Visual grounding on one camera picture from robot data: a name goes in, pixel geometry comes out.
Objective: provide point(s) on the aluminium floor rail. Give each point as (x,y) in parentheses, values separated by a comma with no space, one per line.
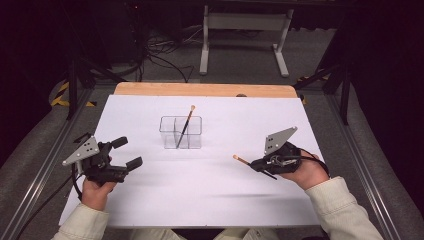
(363,166)
(43,166)

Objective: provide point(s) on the person's right hand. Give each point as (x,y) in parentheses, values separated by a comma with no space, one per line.
(311,175)

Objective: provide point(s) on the white table cover sheet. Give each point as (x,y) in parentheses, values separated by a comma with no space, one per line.
(216,186)

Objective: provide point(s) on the black tripod stand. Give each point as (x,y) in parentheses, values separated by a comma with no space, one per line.
(72,90)
(345,96)

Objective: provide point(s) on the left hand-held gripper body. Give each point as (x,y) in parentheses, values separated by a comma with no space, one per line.
(100,168)

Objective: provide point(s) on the clear plastic organizer box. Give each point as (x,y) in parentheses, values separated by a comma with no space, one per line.
(170,133)

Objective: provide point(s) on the person's left hand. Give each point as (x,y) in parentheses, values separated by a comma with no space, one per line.
(96,196)

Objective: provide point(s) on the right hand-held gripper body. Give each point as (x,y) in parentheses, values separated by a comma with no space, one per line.
(283,160)

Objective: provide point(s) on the white metal stand frame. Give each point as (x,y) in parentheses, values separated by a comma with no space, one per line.
(246,21)

